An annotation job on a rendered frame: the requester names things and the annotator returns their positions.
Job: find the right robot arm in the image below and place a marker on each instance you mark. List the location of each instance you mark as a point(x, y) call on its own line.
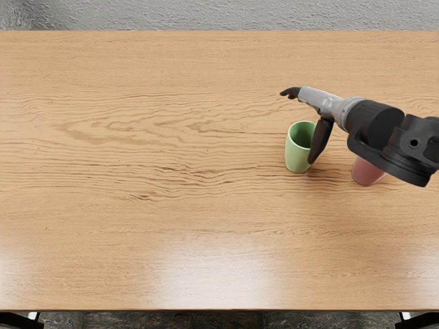
point(387, 137)

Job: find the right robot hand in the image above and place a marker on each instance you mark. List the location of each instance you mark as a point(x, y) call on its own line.
point(325, 105)

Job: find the pink cup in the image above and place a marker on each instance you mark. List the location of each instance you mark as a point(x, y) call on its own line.
point(365, 173)

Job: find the green cup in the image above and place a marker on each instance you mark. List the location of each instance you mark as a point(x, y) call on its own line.
point(297, 150)

